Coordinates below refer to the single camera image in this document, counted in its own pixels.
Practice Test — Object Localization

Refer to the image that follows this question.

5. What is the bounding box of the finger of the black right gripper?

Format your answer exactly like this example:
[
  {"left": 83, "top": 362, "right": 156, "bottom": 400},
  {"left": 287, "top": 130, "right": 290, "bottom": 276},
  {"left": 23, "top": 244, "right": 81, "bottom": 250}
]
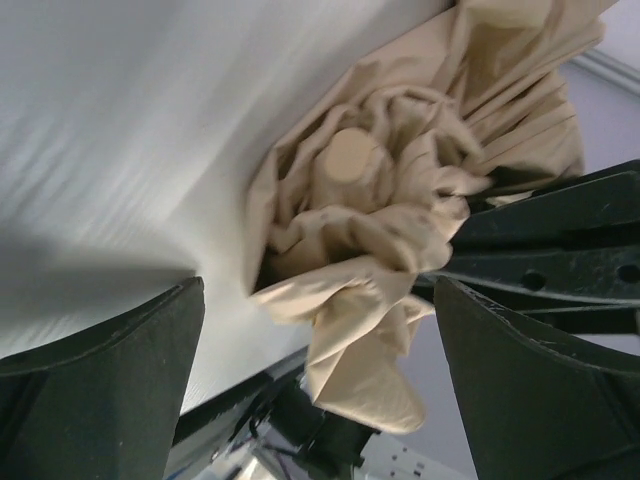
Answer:
[
  {"left": 452, "top": 160, "right": 639, "bottom": 257},
  {"left": 414, "top": 245, "right": 639, "bottom": 330}
]

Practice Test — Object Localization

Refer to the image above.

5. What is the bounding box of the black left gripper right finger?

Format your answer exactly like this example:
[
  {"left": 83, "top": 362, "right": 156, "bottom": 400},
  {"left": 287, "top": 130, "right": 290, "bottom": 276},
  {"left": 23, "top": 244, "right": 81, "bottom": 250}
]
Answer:
[{"left": 434, "top": 279, "right": 639, "bottom": 479}]

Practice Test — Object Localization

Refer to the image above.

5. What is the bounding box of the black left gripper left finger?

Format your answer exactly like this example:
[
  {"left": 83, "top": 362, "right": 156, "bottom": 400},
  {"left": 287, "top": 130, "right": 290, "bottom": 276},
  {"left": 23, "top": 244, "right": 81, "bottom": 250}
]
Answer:
[{"left": 1, "top": 277, "right": 204, "bottom": 479}]

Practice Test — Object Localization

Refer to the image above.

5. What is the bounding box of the beige folding umbrella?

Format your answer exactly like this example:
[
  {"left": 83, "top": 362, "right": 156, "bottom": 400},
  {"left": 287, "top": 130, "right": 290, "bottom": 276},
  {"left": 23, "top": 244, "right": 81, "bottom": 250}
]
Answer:
[{"left": 245, "top": 1, "right": 609, "bottom": 434}]

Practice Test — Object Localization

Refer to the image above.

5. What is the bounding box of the right aluminium corner post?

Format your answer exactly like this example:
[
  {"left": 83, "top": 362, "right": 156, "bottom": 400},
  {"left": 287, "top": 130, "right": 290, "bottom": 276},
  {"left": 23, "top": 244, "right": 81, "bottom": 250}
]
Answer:
[{"left": 571, "top": 50, "right": 640, "bottom": 97}]

